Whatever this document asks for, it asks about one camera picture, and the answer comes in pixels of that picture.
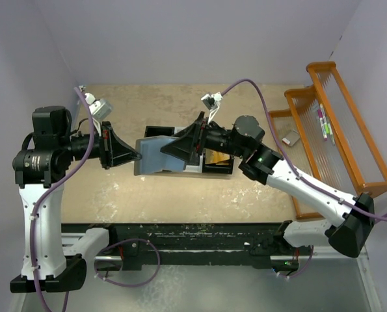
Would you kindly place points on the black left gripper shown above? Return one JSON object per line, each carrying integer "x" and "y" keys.
{"x": 112, "y": 151}

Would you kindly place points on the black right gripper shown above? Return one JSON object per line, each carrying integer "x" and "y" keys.
{"x": 183, "y": 147}

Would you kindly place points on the grey card holder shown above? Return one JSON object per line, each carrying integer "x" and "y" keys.
{"x": 153, "y": 160}

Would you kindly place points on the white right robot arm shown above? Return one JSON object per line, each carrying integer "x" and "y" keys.
{"x": 347, "y": 220}

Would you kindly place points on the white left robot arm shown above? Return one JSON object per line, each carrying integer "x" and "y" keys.
{"x": 40, "y": 169}

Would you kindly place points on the gold cards stack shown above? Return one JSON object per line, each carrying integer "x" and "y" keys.
{"x": 215, "y": 157}

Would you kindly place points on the black bin with gold cards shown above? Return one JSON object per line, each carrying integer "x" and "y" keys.
{"x": 225, "y": 168}

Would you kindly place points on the orange wooden rack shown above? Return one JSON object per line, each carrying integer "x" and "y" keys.
{"x": 354, "y": 164}

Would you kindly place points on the pink marker pen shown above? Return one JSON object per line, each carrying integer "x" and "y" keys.
{"x": 321, "y": 115}

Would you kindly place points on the green marker pen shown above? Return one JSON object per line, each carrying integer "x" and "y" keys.
{"x": 327, "y": 133}

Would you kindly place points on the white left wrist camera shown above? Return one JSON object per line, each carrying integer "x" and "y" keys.
{"x": 99, "y": 108}

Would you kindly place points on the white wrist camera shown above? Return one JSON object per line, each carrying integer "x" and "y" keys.
{"x": 212, "y": 102}
{"x": 99, "y": 108}

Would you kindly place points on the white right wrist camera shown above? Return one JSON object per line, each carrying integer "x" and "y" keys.
{"x": 212, "y": 102}

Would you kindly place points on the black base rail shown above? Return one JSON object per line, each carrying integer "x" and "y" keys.
{"x": 258, "y": 245}

